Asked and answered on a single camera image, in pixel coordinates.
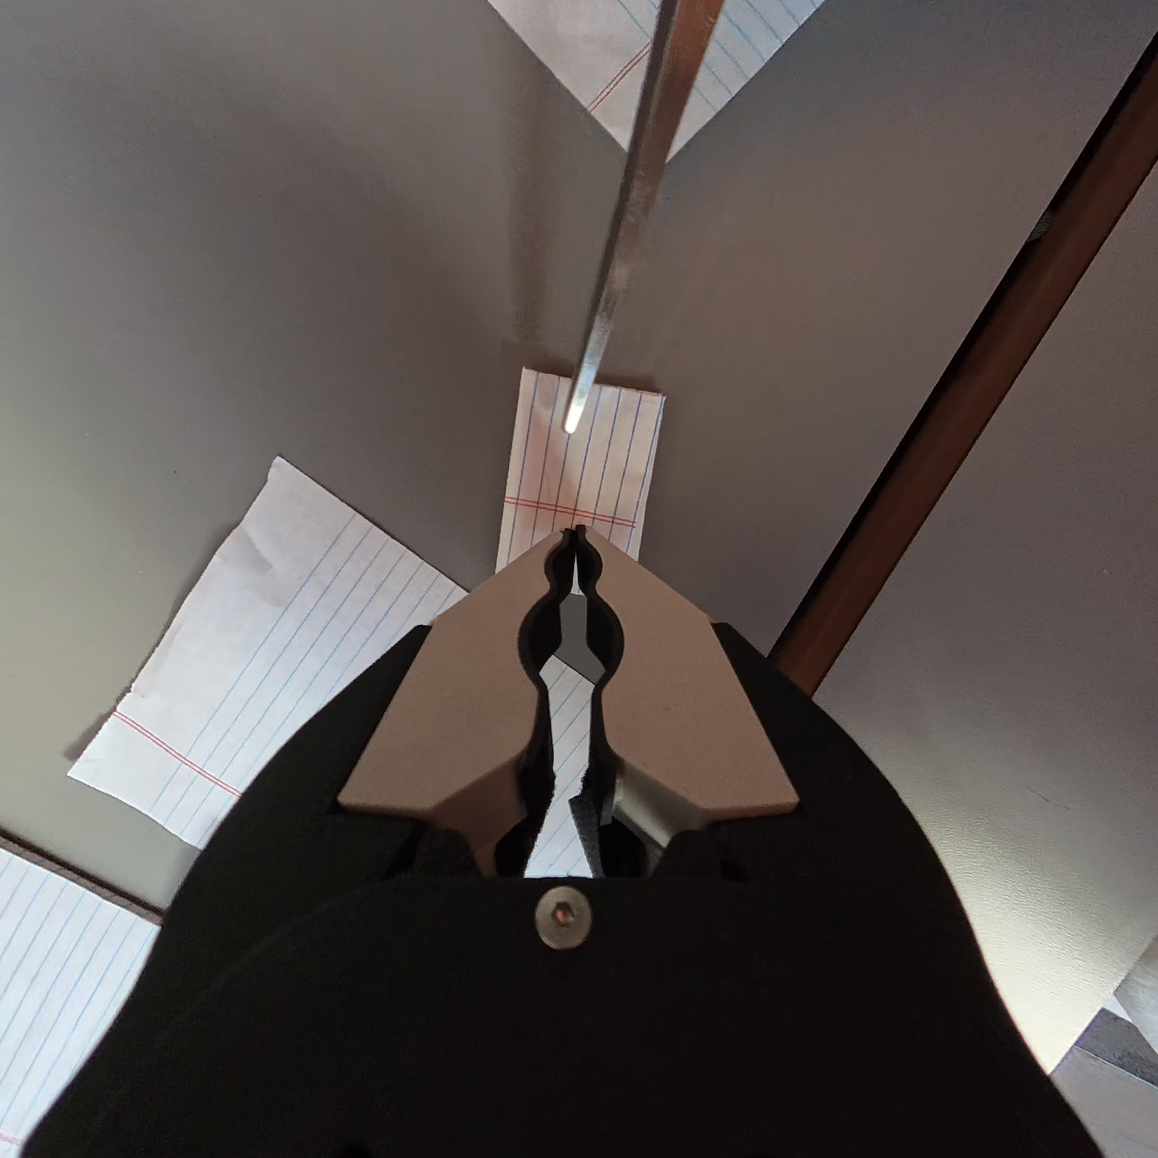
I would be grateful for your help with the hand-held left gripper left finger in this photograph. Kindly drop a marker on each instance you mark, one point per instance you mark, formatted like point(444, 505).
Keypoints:
point(442, 723)

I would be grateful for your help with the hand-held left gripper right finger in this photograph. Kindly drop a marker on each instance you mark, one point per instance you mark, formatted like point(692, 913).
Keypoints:
point(696, 723)

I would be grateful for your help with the white lined notepad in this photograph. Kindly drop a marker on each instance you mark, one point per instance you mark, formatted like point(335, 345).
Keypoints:
point(62, 977)

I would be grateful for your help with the lined paper sheet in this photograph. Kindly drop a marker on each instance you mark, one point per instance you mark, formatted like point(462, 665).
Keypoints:
point(271, 633)
point(605, 470)
point(597, 54)

